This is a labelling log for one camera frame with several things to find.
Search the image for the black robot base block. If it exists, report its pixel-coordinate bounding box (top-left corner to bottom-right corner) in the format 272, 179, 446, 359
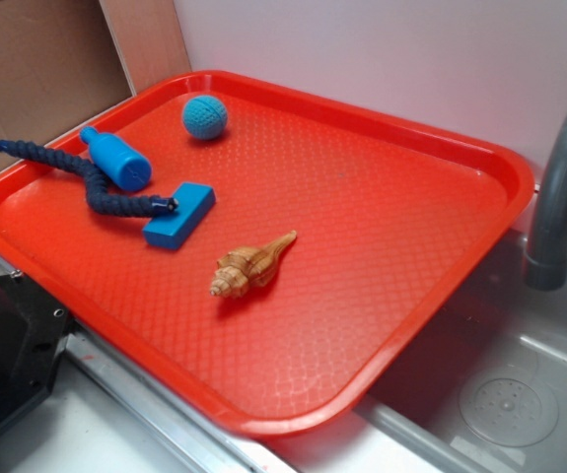
0, 276, 71, 434

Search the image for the blue textured ball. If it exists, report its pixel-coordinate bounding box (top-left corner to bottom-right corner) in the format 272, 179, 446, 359
181, 95, 228, 141

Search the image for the red plastic tray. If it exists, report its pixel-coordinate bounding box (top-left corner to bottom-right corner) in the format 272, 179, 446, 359
0, 72, 533, 438

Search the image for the brown spiral seashell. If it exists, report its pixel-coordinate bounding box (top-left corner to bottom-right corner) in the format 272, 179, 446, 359
208, 231, 298, 299

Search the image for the blue rectangular block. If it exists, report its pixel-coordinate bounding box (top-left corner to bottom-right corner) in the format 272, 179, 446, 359
143, 182, 216, 250

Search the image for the blue plastic toy bottle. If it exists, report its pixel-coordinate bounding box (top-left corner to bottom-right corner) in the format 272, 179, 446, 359
79, 126, 152, 192

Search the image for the grey toy faucet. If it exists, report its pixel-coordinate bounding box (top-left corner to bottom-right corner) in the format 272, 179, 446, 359
525, 72, 567, 292

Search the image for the grey plastic sink basin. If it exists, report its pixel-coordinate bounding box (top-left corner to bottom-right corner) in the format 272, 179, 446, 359
357, 231, 567, 472

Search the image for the brown cardboard panel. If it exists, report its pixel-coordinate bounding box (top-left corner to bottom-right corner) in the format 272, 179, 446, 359
0, 1, 190, 170

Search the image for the dark blue braided rope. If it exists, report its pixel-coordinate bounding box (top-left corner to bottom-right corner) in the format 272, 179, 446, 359
0, 139, 179, 219

